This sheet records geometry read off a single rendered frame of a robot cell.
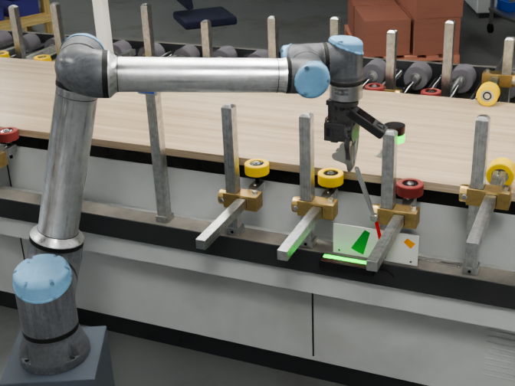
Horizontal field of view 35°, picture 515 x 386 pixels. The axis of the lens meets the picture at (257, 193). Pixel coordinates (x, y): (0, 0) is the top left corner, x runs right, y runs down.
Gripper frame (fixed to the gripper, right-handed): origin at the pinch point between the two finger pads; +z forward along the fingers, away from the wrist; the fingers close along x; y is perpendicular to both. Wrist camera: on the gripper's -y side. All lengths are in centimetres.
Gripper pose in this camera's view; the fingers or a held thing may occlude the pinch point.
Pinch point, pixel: (352, 167)
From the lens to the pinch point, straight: 231.5
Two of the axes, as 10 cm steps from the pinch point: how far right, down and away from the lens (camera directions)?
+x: -3.9, 4.0, -8.3
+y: -9.2, -1.4, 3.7
